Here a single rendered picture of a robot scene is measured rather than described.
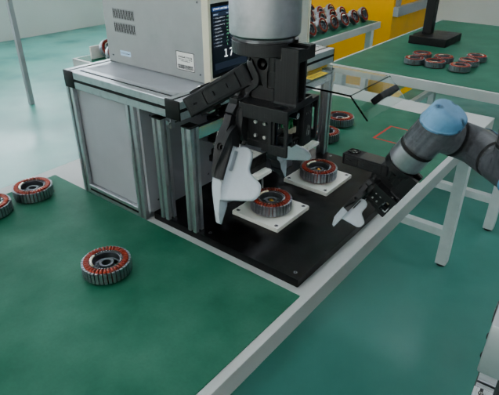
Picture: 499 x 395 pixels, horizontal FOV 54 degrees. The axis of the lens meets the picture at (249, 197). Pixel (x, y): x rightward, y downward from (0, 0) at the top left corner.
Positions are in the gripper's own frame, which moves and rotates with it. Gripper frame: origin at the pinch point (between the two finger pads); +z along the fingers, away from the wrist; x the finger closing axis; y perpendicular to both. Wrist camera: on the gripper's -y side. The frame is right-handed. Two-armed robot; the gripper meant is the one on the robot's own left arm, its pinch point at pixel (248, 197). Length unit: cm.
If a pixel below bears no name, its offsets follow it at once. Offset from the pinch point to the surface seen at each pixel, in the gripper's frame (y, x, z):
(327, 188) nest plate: -21, 72, 37
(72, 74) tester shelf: -80, 35, 4
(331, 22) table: -131, 300, 34
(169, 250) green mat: -41, 26, 40
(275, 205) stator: -25, 49, 33
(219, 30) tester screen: -42, 49, -9
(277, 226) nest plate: -22, 46, 37
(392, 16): -123, 408, 43
